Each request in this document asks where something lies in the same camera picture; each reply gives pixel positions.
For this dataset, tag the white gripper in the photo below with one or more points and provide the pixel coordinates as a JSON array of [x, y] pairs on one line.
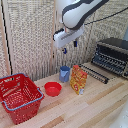
[[66, 36]]

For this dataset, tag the red plastic bowl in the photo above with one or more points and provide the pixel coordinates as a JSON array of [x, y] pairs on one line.
[[53, 89]]

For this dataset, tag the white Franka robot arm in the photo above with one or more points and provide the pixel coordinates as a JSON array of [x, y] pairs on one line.
[[77, 13]]

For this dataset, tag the black oven tray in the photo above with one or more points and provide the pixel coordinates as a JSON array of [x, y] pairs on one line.
[[95, 74]]

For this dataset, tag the black toaster oven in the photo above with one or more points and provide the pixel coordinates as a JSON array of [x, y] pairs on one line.
[[111, 55]]

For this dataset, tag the blue plastic cup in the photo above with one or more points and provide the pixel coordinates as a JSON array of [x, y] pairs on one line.
[[64, 74]]

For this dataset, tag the orange cracker box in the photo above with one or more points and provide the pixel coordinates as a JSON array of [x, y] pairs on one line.
[[78, 80]]

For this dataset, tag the beige woven folding screen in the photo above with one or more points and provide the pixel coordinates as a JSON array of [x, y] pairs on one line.
[[30, 36]]

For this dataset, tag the red shopping basket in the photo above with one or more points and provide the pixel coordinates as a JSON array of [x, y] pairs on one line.
[[20, 96]]

